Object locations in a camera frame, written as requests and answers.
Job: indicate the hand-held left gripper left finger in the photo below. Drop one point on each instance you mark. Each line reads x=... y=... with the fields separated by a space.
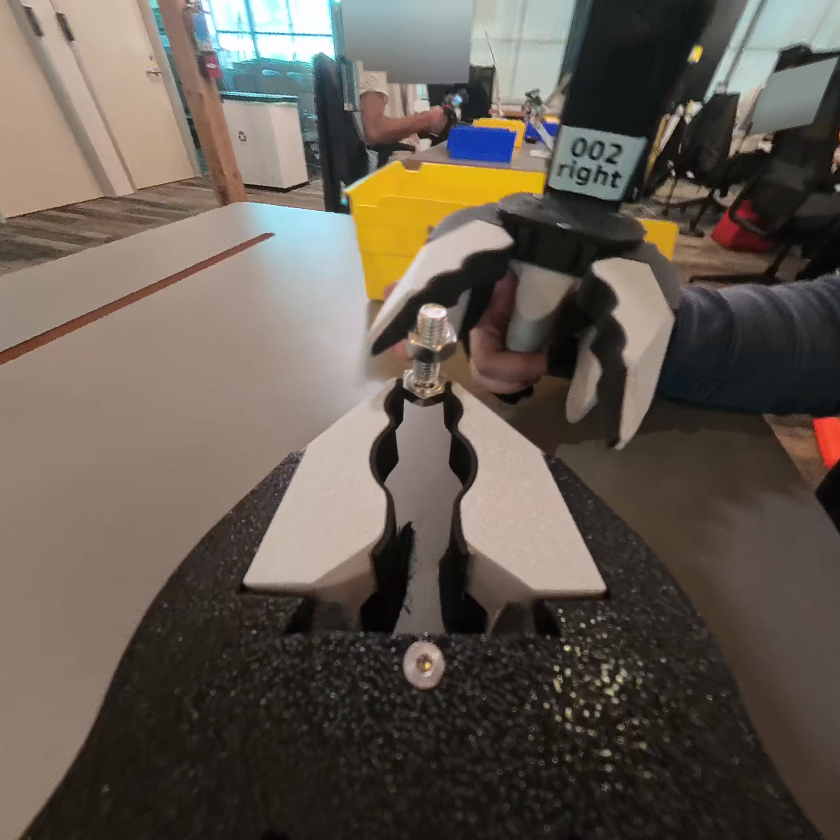
x=315 y=518

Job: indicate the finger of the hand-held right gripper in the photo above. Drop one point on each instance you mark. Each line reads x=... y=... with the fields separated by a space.
x=646 y=315
x=453 y=249

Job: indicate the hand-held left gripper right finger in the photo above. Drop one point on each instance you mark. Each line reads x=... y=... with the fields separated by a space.
x=525 y=525

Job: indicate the yellow plastic bin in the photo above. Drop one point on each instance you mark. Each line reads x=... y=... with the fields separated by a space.
x=502 y=123
x=394 y=216

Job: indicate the steel hex bolt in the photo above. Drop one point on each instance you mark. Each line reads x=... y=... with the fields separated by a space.
x=430 y=318

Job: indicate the steel hex nut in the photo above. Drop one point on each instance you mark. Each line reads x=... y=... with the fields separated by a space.
x=431 y=342

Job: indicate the person's right forearm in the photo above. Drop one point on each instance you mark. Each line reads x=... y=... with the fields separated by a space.
x=754 y=348

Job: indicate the person's right hand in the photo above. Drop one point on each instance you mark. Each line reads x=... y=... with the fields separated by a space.
x=495 y=354

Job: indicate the wooden desk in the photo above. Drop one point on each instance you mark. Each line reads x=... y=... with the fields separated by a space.
x=426 y=157

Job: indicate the blue plastic bin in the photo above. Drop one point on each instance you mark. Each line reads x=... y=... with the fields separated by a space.
x=482 y=144

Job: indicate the red bag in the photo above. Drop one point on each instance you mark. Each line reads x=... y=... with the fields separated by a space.
x=738 y=229

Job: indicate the black high back chair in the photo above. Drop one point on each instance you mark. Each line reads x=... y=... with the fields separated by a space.
x=334 y=131

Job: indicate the black mesh office chair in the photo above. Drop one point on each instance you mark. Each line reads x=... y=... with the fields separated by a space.
x=794 y=210

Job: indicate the white recycling cabinet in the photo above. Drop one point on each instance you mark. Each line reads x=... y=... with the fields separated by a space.
x=266 y=141

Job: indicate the wooden column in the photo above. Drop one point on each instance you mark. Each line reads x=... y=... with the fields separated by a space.
x=210 y=131

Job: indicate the red fire extinguisher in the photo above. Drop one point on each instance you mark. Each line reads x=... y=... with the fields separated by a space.
x=213 y=65

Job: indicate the white door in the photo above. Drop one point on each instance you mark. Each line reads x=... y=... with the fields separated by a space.
x=144 y=118
x=39 y=131

